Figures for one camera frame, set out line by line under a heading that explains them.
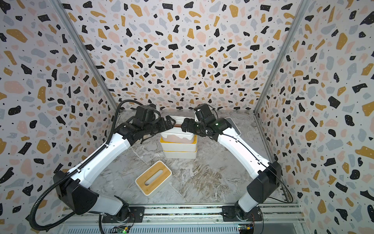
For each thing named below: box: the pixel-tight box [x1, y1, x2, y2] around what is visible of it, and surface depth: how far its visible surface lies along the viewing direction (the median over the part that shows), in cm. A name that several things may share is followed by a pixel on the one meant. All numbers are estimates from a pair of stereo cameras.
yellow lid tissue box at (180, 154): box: [163, 149, 198, 160], surface depth 94 cm
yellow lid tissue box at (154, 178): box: [135, 160, 173, 197], surface depth 83 cm
